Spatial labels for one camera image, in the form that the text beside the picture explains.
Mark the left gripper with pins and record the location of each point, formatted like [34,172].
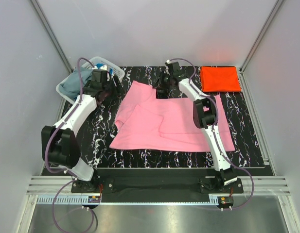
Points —
[120,91]

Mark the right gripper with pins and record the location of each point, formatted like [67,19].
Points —
[159,85]

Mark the pink t-shirt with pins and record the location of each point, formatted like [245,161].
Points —
[145,122]

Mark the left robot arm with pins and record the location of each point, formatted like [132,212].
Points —
[59,141]

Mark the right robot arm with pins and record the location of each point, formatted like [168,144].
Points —
[205,117]

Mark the blue t-shirt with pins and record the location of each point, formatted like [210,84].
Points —
[110,69]

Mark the white plastic basket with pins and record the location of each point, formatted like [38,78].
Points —
[116,70]

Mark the grey t-shirt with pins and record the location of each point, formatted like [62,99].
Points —
[71,87]

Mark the folded orange t-shirt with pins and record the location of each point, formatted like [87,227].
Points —
[219,79]

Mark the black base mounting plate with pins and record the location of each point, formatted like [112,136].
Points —
[163,183]

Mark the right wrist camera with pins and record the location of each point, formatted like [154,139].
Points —
[169,67]

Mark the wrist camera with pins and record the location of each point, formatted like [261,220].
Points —
[169,67]
[104,67]

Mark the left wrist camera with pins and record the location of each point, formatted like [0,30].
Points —
[104,67]

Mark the right aluminium frame post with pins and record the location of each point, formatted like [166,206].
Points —
[273,13]

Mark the aluminium frame post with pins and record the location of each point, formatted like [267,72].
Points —
[50,33]
[273,13]

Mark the left aluminium frame post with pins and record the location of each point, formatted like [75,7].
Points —
[50,33]

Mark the white slotted cable duct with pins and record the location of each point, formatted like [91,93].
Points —
[107,200]

